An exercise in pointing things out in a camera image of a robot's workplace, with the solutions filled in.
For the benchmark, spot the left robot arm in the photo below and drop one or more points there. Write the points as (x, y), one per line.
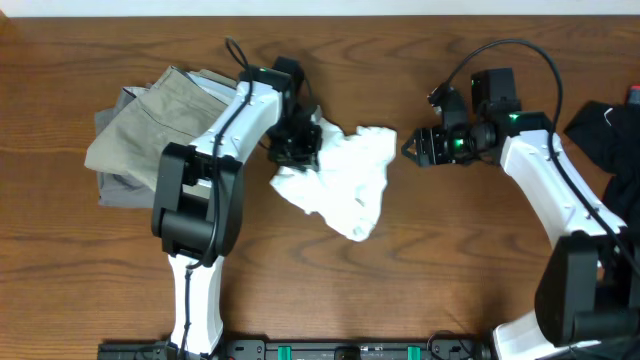
(199, 196)

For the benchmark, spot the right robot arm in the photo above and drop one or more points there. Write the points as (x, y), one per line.
(589, 291)

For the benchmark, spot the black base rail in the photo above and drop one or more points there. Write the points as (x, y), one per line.
(439, 348)

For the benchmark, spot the black clothes pile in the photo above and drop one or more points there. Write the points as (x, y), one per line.
(609, 136)

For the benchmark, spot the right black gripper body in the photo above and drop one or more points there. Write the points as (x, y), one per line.
(452, 146)

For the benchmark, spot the white printed t-shirt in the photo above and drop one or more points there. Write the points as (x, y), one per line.
(347, 188)

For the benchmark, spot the folded khaki pants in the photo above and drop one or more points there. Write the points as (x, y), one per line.
(174, 109)

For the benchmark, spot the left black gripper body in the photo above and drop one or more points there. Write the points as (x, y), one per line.
(296, 146)

